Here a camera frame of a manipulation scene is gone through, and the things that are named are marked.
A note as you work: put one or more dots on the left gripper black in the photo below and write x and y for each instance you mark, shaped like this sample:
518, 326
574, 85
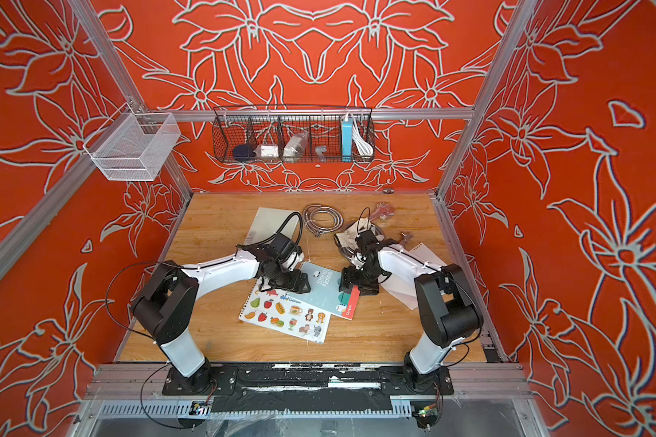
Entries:
298, 284

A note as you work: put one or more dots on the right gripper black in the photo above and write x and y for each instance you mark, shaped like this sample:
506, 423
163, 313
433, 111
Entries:
348, 277

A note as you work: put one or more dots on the teal steno notes notebook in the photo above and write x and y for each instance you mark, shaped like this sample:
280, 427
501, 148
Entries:
327, 293

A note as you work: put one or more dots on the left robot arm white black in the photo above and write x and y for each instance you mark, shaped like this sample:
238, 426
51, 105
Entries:
168, 299

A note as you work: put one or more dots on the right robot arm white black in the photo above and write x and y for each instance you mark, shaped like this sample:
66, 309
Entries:
447, 311

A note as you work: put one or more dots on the white sticker picture notebook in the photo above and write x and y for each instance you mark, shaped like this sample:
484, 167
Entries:
281, 312

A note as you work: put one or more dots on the beige work glove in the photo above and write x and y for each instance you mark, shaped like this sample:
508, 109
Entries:
347, 239

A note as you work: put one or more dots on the white small box in basket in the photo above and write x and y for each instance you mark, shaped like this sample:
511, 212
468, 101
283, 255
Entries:
267, 152

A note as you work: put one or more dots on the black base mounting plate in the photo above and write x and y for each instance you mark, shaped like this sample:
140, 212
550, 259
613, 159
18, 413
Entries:
308, 387

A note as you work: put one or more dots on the clear plastic bag in basket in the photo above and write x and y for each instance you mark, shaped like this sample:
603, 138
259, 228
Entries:
295, 148

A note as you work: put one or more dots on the dark round object in basket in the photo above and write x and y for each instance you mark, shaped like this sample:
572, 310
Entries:
244, 153

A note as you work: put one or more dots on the small metal clip in basket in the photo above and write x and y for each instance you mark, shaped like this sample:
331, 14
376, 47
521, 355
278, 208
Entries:
321, 152

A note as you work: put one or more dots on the light blue box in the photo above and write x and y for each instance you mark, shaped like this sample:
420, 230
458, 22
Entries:
346, 138

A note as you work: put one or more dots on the black wire wall basket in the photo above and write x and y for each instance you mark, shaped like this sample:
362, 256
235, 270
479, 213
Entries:
233, 126

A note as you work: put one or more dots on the white wire basket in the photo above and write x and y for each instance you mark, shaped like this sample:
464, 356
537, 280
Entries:
135, 147

